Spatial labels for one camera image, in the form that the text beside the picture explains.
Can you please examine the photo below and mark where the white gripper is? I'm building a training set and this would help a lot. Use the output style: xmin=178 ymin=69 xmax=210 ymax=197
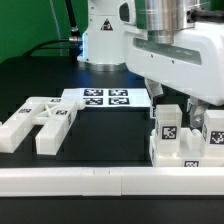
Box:
xmin=123 ymin=24 xmax=224 ymax=128

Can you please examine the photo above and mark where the white chair seat part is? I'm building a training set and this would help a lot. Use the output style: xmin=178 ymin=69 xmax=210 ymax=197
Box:
xmin=149 ymin=128 xmax=224 ymax=167

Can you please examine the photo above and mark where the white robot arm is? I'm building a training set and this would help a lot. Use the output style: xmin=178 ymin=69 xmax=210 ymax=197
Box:
xmin=78 ymin=0 xmax=224 ymax=127

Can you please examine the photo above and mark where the white marker base plate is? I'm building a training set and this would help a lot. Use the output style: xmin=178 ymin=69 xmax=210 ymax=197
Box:
xmin=62 ymin=88 xmax=151 ymax=107

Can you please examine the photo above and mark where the white front rail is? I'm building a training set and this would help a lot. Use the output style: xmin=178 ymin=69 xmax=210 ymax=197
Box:
xmin=0 ymin=167 xmax=224 ymax=197

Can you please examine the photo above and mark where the black cable on table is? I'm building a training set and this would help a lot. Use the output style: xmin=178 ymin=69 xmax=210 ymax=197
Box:
xmin=22 ymin=37 xmax=83 ymax=57

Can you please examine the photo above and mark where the black hanging cable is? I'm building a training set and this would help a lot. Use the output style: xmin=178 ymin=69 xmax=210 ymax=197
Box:
xmin=64 ymin=0 xmax=80 ymax=38

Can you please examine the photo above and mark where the white chair back frame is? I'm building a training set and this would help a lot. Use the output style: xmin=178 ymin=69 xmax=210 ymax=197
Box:
xmin=0 ymin=97 xmax=85 ymax=155

